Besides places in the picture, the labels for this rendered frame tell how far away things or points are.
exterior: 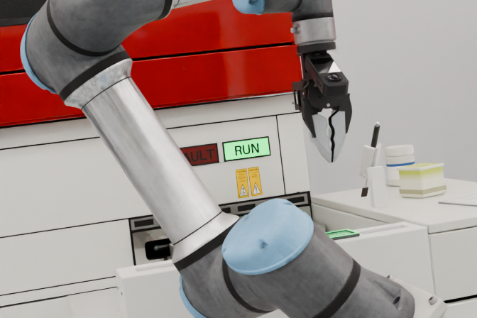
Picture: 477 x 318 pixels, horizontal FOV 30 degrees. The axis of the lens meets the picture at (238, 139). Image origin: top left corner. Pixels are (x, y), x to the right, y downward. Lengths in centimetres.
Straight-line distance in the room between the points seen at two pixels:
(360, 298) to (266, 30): 107
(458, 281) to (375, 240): 18
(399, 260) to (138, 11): 69
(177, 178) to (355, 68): 265
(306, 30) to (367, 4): 233
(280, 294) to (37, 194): 102
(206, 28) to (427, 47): 205
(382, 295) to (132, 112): 42
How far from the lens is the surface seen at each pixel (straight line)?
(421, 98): 398
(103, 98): 126
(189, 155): 211
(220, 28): 209
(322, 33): 157
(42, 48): 128
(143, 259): 211
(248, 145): 215
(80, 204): 209
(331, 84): 150
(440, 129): 402
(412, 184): 197
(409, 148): 221
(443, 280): 166
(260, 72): 211
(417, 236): 163
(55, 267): 210
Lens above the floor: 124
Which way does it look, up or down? 3 degrees down
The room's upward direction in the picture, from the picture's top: 7 degrees counter-clockwise
